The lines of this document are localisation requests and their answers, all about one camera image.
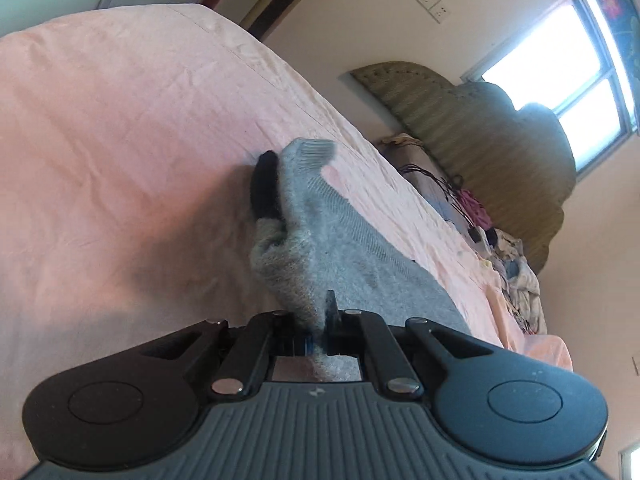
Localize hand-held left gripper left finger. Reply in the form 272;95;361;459
144;311;316;402

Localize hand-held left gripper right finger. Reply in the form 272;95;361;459
324;289;482;402

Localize grey sweater with navy sleeves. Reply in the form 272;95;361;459
248;137;472;382

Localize blue white printed clothes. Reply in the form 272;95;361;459
479;229;549;337

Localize magenta cloth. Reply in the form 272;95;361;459
456;187;494;232

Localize olive padded headboard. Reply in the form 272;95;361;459
350;62;577;272

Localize pink bed sheet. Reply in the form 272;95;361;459
0;4;574;472

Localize window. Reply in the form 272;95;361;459
461;0;640;177

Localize black cable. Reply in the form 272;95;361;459
406;159;482;242

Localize white wall socket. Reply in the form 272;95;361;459
414;0;452;24

